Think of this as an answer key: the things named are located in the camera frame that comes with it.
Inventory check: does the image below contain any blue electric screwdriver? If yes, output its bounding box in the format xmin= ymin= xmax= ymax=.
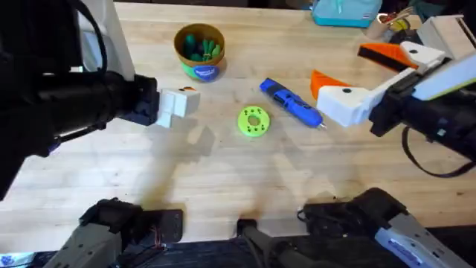
xmin=259 ymin=77 xmax=329 ymax=132

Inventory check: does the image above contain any brown tub with toys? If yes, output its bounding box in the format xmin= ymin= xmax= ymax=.
xmin=173 ymin=22 xmax=227 ymax=83

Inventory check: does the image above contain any paper cup with tools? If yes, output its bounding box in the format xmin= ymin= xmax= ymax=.
xmin=365 ymin=6 xmax=414 ymax=42

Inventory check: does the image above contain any right wrist upright plate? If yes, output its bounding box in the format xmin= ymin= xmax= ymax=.
xmin=411 ymin=51 xmax=476 ymax=102

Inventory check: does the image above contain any green disc with holes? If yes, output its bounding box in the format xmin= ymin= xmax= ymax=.
xmin=237 ymin=106 xmax=271 ymax=138

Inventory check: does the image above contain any teal soft bag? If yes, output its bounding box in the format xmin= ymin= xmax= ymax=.
xmin=311 ymin=0 xmax=384 ymax=29

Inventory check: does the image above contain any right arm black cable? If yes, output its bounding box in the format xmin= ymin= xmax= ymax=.
xmin=400 ymin=126 xmax=476 ymax=179

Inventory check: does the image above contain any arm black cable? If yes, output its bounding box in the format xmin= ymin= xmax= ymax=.
xmin=400 ymin=126 xmax=476 ymax=179
xmin=72 ymin=0 xmax=109 ymax=74

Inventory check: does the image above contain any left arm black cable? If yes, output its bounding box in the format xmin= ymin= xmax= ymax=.
xmin=72 ymin=0 xmax=109 ymax=74

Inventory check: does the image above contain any black rail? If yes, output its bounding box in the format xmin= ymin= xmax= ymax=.
xmin=122 ymin=219 xmax=476 ymax=268

